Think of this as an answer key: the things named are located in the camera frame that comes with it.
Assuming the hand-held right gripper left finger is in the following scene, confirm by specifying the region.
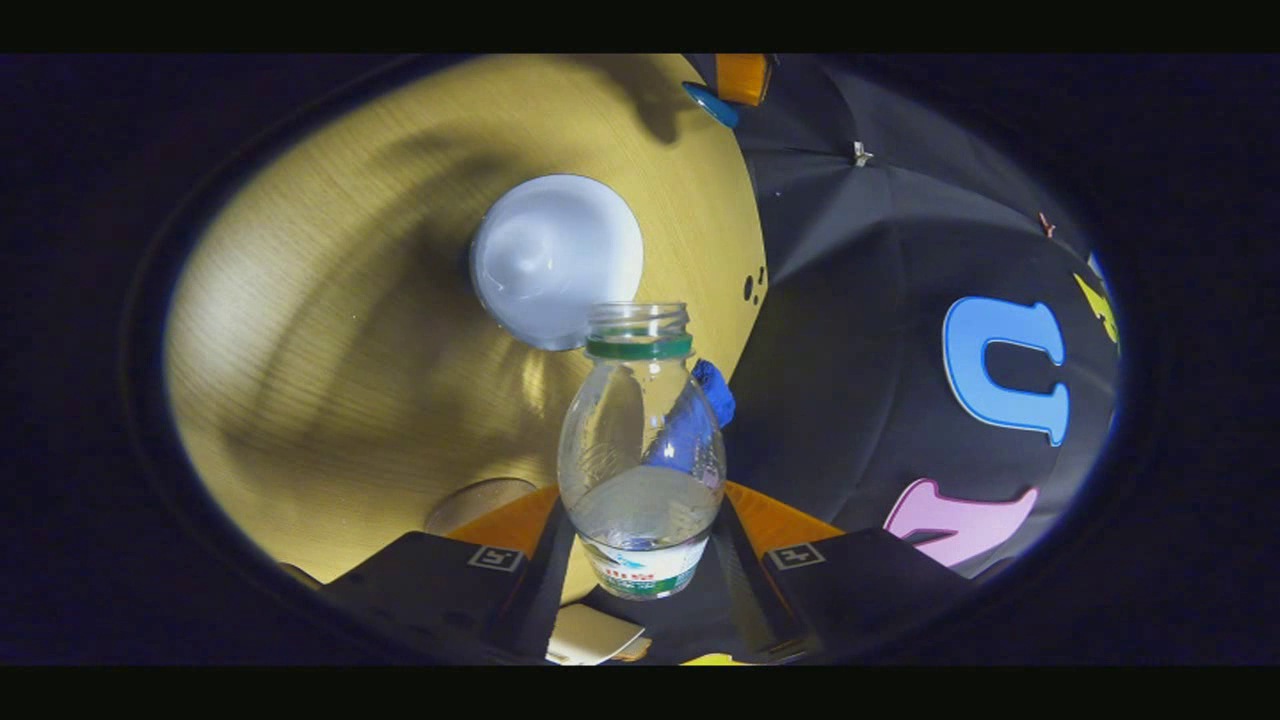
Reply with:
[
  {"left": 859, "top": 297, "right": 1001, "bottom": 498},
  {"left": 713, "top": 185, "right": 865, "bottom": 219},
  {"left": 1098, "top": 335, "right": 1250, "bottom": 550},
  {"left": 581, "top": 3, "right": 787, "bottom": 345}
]
[{"left": 320, "top": 487, "right": 576, "bottom": 663}]

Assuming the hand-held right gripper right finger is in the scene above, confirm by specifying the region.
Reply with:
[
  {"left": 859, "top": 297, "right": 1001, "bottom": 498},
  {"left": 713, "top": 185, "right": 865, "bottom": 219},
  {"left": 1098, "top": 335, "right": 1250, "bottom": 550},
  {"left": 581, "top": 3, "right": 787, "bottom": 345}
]
[{"left": 715, "top": 481, "right": 976, "bottom": 663}]

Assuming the round brown coaster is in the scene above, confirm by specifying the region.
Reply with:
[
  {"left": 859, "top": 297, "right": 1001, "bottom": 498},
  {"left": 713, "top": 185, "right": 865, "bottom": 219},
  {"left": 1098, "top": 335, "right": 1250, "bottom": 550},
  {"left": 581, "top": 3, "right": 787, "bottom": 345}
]
[{"left": 423, "top": 477, "right": 541, "bottom": 536}]

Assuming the clear plastic water bottle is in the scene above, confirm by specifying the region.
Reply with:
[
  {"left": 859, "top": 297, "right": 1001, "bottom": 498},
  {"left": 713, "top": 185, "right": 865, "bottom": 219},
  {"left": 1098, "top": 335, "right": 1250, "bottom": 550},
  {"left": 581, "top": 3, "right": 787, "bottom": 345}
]
[{"left": 557, "top": 303, "right": 729, "bottom": 601}]

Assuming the white teacup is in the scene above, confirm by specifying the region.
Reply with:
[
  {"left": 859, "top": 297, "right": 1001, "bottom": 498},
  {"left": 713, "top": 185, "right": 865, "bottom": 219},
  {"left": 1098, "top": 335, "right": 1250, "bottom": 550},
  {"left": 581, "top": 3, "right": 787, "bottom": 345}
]
[{"left": 469, "top": 174, "right": 646, "bottom": 352}]

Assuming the white toaster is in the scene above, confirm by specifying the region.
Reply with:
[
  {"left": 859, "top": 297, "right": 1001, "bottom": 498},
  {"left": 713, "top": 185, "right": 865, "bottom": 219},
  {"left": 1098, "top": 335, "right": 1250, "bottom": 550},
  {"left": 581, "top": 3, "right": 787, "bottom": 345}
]
[{"left": 545, "top": 603, "right": 646, "bottom": 666}]

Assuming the blue towel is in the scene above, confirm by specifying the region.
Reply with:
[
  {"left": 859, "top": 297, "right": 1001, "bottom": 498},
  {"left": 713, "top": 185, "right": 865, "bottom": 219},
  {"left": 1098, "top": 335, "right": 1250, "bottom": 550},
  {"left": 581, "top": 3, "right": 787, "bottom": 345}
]
[{"left": 645, "top": 358, "right": 737, "bottom": 476}]

